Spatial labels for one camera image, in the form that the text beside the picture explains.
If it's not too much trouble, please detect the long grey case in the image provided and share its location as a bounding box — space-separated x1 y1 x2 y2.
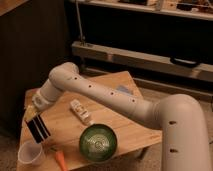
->
71 41 213 82

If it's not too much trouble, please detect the wooden table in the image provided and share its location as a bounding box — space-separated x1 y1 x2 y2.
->
16 70 166 171

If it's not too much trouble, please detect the upper shelf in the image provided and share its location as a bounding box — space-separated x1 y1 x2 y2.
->
69 0 213 21

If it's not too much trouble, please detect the orange carrot toy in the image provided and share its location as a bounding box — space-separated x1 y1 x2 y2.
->
55 151 68 171

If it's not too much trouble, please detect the blue cloth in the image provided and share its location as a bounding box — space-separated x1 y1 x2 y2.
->
116 85 133 95

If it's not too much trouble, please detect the white rectangular block toy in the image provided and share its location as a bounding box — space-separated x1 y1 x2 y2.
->
70 99 93 126

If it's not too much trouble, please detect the green glass bowl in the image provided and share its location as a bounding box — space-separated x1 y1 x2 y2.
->
79 124 117 163

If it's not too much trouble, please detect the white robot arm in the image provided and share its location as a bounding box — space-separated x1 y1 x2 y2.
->
24 62 213 171

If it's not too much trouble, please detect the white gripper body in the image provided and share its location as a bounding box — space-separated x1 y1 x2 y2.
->
24 94 45 121

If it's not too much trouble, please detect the metal pole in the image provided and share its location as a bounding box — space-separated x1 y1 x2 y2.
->
75 0 85 45

